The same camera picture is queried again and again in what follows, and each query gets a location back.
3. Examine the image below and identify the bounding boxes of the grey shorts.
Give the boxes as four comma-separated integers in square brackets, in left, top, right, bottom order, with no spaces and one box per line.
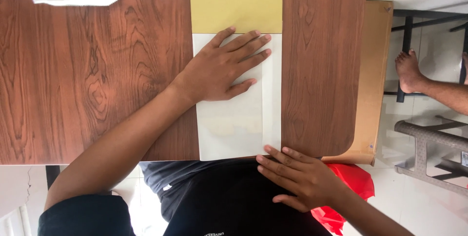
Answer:
[138,160,207,223]

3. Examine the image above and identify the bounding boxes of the yellow paper sheet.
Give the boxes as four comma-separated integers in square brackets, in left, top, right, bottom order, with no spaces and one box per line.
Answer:
[190,0,283,34]

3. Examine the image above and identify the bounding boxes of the black t-shirt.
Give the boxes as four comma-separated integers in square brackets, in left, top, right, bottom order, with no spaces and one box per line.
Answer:
[38,157,333,236]

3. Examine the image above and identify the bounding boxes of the white paper envelope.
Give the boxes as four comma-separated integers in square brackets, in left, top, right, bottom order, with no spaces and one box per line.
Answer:
[192,33,283,161]

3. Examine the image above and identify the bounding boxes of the red plastic bag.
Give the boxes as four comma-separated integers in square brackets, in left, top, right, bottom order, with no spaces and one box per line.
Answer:
[311,163,376,236]

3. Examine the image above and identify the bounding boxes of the black metal frame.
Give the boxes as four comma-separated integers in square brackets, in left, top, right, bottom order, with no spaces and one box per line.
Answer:
[383,9,468,104]

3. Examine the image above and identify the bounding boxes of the person's left hand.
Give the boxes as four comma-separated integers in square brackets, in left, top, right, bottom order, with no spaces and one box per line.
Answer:
[171,26,272,104]

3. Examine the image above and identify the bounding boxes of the person's right hand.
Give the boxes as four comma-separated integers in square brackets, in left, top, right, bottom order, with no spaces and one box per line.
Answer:
[255,145,343,213]

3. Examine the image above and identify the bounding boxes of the black table leg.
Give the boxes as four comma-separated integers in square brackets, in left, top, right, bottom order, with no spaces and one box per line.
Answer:
[45,165,61,190]

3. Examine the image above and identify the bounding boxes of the grey plastic stool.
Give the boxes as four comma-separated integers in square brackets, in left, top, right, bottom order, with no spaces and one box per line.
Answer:
[394,115,468,197]

